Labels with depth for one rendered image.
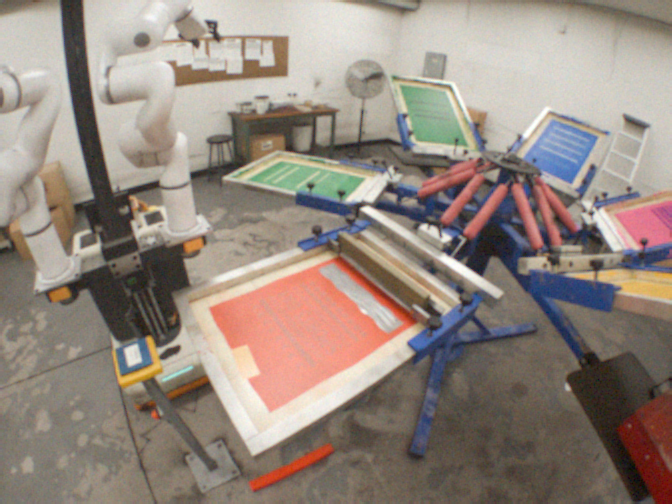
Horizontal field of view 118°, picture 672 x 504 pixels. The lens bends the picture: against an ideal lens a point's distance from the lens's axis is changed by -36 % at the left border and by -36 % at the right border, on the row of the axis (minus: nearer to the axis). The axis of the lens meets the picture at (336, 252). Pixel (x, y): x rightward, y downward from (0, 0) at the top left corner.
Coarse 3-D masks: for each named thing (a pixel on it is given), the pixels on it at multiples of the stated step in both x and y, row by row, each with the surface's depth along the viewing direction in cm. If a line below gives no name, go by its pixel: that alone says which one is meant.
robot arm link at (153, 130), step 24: (120, 72) 48; (144, 72) 50; (168, 72) 52; (120, 96) 51; (144, 96) 53; (168, 96) 54; (144, 120) 57; (168, 120) 61; (120, 144) 64; (144, 144) 66; (168, 144) 70
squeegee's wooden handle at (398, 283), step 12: (348, 240) 110; (348, 252) 112; (360, 252) 106; (372, 252) 105; (360, 264) 108; (372, 264) 103; (384, 264) 100; (384, 276) 100; (396, 276) 95; (396, 288) 97; (408, 288) 92; (420, 288) 91; (408, 300) 94; (420, 300) 89
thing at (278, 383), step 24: (360, 312) 96; (408, 312) 97; (384, 336) 89; (264, 360) 79; (288, 360) 80; (336, 360) 81; (360, 360) 81; (264, 384) 73; (288, 384) 74; (312, 384) 74
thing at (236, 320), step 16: (304, 272) 110; (352, 272) 112; (272, 288) 102; (336, 288) 104; (368, 288) 105; (224, 304) 94; (240, 304) 95; (224, 320) 89; (240, 320) 90; (256, 320) 90; (224, 336) 84; (240, 336) 85; (256, 336) 85
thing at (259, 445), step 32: (288, 256) 111; (384, 256) 120; (192, 288) 94; (224, 288) 99; (448, 288) 102; (192, 320) 83; (416, 352) 80; (224, 384) 68; (352, 384) 71; (320, 416) 64; (256, 448) 56
